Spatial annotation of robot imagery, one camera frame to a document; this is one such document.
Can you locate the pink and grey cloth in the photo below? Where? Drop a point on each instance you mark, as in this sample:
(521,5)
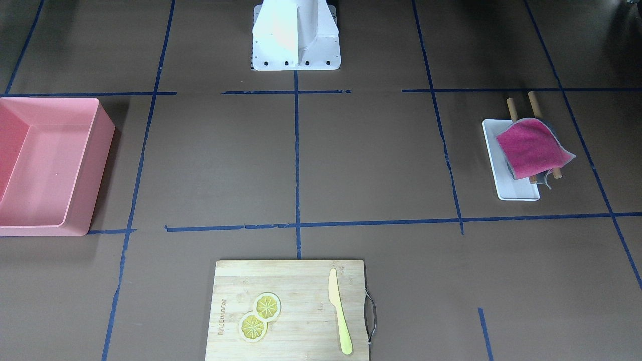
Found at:
(532,148)

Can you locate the bamboo cutting board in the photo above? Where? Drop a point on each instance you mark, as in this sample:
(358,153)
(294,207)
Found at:
(306,328)

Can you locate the white rectangular tray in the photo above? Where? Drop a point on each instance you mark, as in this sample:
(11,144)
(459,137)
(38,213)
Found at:
(507,188)

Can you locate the wooden rack rod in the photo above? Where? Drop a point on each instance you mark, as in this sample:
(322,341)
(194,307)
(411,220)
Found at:
(514,117)
(556,172)

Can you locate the yellow plastic knife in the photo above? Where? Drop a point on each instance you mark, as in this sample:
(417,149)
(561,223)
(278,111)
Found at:
(335,299)

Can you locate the lower lemon slice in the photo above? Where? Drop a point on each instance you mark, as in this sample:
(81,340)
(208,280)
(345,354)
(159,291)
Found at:
(252,328)

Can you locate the pink plastic bin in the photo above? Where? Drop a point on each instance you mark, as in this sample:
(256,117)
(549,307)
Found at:
(54,152)

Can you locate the lemon slice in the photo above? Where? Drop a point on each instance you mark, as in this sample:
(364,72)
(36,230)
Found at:
(267,307)
(252,328)

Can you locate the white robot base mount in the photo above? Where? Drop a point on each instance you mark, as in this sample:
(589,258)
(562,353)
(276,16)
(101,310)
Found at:
(296,36)

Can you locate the upper lemon slice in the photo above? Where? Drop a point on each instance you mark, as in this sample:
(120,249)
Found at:
(267,307)

